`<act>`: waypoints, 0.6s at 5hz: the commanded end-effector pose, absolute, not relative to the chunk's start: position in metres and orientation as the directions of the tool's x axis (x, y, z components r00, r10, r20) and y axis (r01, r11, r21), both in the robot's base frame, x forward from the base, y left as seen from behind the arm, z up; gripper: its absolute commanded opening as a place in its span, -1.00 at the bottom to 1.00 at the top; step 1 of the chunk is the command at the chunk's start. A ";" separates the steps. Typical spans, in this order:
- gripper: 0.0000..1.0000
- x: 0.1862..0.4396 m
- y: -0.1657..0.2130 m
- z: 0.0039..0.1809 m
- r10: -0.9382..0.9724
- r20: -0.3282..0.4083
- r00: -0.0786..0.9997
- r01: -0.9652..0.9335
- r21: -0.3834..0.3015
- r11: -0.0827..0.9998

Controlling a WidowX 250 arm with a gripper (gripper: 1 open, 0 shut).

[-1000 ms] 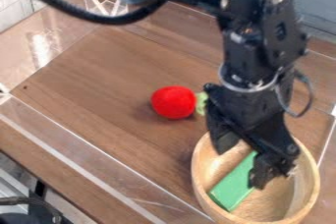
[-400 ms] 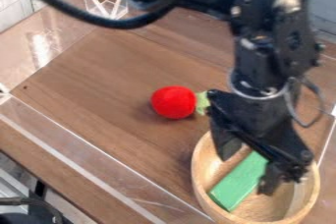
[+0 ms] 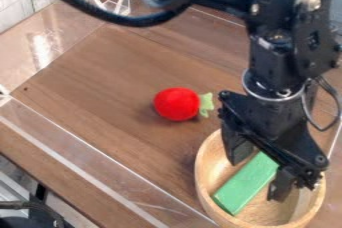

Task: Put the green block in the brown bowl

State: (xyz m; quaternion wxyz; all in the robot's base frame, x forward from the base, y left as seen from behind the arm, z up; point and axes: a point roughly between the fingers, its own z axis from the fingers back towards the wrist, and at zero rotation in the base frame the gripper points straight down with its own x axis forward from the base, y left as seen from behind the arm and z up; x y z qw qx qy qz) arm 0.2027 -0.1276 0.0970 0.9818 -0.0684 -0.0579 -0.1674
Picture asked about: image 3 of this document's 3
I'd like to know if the brown wooden bowl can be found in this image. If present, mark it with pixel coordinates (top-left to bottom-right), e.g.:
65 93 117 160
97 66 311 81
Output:
194 130 327 228

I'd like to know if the clear acrylic corner bracket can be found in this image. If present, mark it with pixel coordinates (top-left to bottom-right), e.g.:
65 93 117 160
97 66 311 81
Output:
86 0 132 16

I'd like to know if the red plush tomato toy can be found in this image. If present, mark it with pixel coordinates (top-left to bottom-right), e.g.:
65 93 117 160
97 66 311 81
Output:
154 87 216 122

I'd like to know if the green rectangular block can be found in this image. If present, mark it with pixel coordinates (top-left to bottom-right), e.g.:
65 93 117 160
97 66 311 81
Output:
212 152 278 216

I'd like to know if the black clamp with cable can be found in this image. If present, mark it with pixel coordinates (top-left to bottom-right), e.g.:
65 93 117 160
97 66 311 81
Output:
0 194 77 228

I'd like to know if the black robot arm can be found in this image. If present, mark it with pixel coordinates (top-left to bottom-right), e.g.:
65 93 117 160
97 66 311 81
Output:
145 0 342 201

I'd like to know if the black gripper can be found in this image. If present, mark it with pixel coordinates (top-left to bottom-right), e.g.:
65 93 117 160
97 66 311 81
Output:
218 85 329 202

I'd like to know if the clear acrylic front wall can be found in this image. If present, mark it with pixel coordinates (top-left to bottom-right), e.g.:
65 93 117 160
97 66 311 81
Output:
0 96 218 228

